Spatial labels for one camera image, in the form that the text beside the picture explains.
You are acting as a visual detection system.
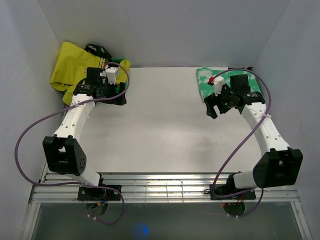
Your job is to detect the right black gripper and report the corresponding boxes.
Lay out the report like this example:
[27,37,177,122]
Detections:
[203,83,236,119]

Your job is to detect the yellow trousers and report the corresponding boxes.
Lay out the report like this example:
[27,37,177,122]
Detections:
[50,41,131,106]

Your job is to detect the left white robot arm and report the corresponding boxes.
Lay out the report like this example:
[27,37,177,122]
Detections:
[42,63,128,200]

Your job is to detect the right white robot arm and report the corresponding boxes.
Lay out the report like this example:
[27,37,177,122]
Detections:
[204,74,303,200]

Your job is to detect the green white tie-dye folded garment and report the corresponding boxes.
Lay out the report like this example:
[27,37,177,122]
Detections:
[196,66,261,101]

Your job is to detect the green plastic bin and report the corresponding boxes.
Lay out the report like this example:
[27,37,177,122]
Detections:
[109,58,127,67]

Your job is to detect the black white patterned garment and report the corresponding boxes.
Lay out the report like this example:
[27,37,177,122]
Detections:
[84,44,112,62]

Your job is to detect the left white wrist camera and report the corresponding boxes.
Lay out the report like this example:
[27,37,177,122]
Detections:
[102,65,120,85]

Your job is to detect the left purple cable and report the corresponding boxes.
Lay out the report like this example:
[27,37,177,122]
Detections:
[14,61,131,225]

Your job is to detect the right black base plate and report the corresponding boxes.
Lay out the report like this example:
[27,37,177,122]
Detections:
[209,184,256,200]

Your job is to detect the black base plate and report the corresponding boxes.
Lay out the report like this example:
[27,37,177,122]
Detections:
[77,186,121,202]
[209,184,256,200]

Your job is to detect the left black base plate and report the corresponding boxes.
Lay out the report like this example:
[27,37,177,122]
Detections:
[77,186,121,202]

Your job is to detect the aluminium rail frame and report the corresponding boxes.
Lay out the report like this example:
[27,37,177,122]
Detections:
[22,167,312,240]

